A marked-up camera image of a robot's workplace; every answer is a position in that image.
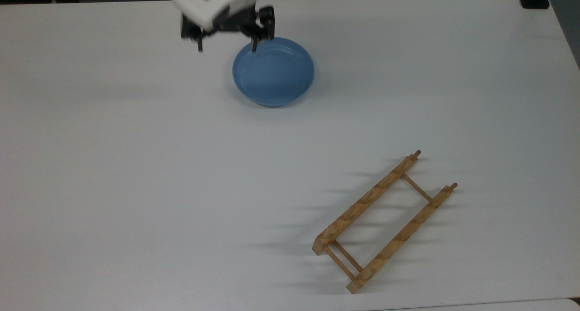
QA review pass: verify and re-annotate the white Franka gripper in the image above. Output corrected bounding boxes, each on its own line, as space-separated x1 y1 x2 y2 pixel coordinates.
171 0 276 53

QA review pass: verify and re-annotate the blue round plate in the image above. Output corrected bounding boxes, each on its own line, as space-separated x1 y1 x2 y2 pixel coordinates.
232 37 315 108

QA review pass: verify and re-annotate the wooden plate rack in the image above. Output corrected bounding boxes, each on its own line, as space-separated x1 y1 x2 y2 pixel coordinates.
311 150 459 295

